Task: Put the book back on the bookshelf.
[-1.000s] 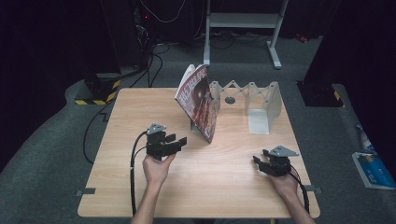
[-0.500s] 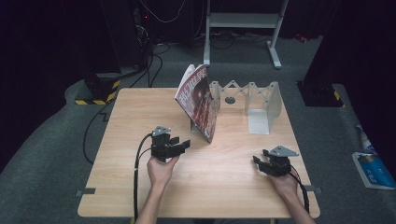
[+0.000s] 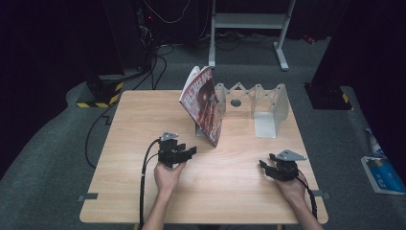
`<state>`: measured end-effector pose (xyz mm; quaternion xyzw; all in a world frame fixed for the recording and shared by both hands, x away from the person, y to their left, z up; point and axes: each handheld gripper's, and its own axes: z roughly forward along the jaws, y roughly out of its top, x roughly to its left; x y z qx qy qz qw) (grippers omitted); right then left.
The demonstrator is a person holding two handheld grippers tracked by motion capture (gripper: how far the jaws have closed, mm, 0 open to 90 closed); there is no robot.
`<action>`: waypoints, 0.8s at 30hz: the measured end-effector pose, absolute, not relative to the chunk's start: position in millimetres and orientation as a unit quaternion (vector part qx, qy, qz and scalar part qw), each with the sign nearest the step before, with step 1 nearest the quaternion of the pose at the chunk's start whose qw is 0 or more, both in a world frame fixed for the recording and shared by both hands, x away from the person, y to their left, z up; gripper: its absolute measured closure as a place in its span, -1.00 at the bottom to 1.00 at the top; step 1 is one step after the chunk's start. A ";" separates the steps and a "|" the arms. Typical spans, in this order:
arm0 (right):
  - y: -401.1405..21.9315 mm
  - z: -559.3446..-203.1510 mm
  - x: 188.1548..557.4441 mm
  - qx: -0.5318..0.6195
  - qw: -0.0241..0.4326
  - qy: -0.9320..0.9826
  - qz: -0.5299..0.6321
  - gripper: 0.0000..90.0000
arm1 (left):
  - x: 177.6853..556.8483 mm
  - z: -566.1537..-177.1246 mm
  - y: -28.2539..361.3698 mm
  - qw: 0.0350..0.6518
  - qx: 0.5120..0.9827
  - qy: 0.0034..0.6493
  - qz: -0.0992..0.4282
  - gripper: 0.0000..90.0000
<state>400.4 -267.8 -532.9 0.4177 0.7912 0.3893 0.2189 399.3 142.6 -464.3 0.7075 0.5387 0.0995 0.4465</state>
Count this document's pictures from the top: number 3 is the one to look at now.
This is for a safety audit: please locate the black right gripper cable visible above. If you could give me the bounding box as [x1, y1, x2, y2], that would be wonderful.
[295, 175, 319, 219]

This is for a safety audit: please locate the red science fiction magazine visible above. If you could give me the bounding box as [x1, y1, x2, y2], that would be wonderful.
[178, 65, 225, 149]

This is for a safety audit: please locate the grey tape strip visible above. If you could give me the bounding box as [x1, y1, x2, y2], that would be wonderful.
[78, 193, 100, 202]
[312, 189, 331, 200]

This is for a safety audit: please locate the black base with yellow stripes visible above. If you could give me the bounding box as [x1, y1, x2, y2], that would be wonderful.
[304, 81, 354, 111]
[76, 74, 125, 109]

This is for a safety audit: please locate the bundle of black cables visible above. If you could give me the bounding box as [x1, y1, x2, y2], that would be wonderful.
[131, 44, 176, 91]

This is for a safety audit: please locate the black floor cable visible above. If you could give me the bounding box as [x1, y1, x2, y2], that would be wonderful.
[83, 103, 117, 170]

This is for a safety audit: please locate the white packet on floor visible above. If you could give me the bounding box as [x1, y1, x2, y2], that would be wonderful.
[364, 126, 383, 157]

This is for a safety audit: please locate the person's right hand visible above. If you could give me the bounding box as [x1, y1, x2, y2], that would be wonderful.
[274, 177, 306, 203]

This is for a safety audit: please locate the thin white hanging cable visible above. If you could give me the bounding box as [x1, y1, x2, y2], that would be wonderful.
[143, 0, 192, 25]

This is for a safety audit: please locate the dark computer cabinet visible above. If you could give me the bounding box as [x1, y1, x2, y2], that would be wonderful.
[101, 0, 153, 73]

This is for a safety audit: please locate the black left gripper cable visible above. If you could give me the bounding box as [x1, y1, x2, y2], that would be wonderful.
[139, 138, 161, 230]

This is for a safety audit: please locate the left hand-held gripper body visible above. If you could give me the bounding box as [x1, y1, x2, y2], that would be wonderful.
[156, 131, 180, 170]

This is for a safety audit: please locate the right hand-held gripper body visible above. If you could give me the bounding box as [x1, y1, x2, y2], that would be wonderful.
[267, 149, 307, 182]

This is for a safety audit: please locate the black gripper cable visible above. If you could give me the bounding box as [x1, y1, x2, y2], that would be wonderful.
[295, 175, 319, 219]
[139, 138, 161, 230]

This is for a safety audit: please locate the grey metal file rack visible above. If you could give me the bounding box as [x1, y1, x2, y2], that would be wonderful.
[194, 81, 290, 139]

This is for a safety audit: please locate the person's left hand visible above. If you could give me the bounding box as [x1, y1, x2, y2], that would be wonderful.
[153, 161, 188, 195]

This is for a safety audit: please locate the blue and white book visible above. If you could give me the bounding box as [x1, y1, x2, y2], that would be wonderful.
[360, 154, 406, 196]

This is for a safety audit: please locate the white metal stand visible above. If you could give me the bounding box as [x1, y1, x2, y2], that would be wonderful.
[208, 0, 297, 72]

